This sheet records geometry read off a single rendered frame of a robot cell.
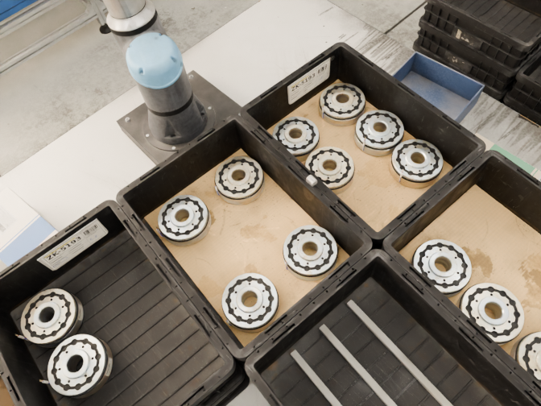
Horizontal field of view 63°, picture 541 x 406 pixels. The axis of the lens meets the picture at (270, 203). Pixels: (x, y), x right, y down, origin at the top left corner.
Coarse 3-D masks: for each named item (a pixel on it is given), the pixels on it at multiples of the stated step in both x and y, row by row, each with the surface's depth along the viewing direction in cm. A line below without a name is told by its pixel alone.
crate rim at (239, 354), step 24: (240, 120) 90; (192, 144) 88; (264, 144) 88; (288, 168) 84; (120, 192) 84; (312, 192) 81; (336, 216) 78; (360, 240) 76; (168, 264) 76; (192, 288) 74; (312, 288) 72; (288, 312) 71; (264, 336) 69; (240, 360) 70
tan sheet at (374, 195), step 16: (304, 112) 103; (272, 128) 101; (320, 128) 100; (336, 128) 100; (352, 128) 99; (320, 144) 98; (336, 144) 97; (352, 144) 97; (368, 160) 95; (384, 160) 94; (368, 176) 93; (384, 176) 93; (352, 192) 91; (368, 192) 91; (384, 192) 91; (400, 192) 91; (416, 192) 90; (352, 208) 90; (368, 208) 89; (384, 208) 89; (400, 208) 89; (368, 224) 88; (384, 224) 87
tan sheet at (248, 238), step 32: (224, 160) 98; (192, 192) 95; (224, 224) 90; (256, 224) 90; (288, 224) 89; (192, 256) 87; (224, 256) 87; (256, 256) 86; (224, 288) 84; (288, 288) 83; (224, 320) 81
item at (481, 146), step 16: (336, 48) 98; (352, 48) 97; (304, 64) 96; (368, 64) 95; (288, 80) 94; (416, 96) 89; (240, 112) 91; (432, 112) 87; (256, 128) 89; (464, 128) 85; (272, 144) 87; (480, 144) 83; (288, 160) 85; (464, 160) 81; (448, 176) 80; (432, 192) 79; (416, 208) 78; (400, 224) 76
